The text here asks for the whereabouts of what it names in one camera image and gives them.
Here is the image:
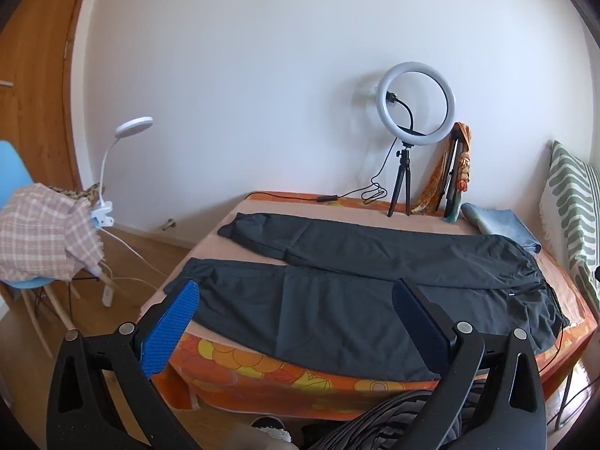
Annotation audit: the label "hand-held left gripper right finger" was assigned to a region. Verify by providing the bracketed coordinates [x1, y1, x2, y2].
[391, 277, 548, 450]

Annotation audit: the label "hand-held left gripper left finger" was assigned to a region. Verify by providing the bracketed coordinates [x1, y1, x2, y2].
[46, 278, 201, 450]

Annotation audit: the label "dark grey pants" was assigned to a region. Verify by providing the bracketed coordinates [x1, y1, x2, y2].
[164, 212, 570, 383]

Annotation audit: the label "table with orange floral cloth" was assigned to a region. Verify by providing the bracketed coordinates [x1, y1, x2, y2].
[138, 190, 598, 420]

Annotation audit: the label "person's striped trouser leg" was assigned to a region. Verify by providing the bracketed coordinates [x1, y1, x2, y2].
[304, 375, 488, 450]

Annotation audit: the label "green bottle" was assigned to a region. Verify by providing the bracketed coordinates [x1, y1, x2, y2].
[444, 190, 465, 223]

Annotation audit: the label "folded light blue jeans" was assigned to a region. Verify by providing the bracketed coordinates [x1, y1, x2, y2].
[460, 203, 542, 254]

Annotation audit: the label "fluffy slipper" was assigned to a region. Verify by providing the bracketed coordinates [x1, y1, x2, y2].
[250, 415, 291, 444]

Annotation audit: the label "leopard print cloth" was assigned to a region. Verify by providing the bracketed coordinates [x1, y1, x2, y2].
[47, 183, 101, 204]

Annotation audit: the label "black folded stand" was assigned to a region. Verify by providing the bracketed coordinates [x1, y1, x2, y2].
[436, 133, 465, 219]

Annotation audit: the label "pink plaid cloth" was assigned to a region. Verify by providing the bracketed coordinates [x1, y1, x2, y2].
[0, 183, 105, 282]

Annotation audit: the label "black tripod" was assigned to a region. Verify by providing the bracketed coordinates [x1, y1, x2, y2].
[387, 139, 414, 218]

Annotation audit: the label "orange patterned scarf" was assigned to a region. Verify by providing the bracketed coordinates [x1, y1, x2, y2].
[412, 122, 473, 214]

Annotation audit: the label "green patterned cushion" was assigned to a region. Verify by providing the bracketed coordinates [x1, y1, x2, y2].
[539, 139, 600, 320]

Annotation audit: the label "white clip lamp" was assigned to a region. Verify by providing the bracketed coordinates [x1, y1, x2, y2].
[90, 116, 155, 230]

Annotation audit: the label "black gooseneck phone holder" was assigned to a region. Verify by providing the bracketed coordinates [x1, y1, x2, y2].
[385, 91, 418, 134]

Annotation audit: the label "blue chair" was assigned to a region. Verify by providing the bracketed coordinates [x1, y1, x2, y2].
[0, 139, 80, 357]

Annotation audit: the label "wooden door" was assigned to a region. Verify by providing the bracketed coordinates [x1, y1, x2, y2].
[0, 0, 108, 263]

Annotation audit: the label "white lamp cable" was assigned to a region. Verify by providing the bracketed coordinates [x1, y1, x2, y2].
[96, 229, 188, 291]

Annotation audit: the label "black ring light cable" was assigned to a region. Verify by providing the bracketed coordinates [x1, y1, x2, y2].
[316, 143, 399, 204]

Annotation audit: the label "white ring light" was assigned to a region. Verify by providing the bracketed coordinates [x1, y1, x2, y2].
[376, 62, 456, 145]

